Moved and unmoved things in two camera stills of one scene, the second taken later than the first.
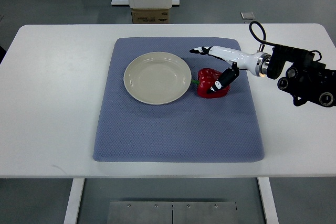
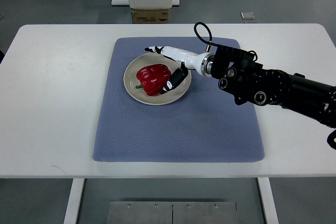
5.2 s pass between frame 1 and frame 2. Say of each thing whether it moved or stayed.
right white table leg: stayed
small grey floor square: stayed
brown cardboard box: stayed
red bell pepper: moved
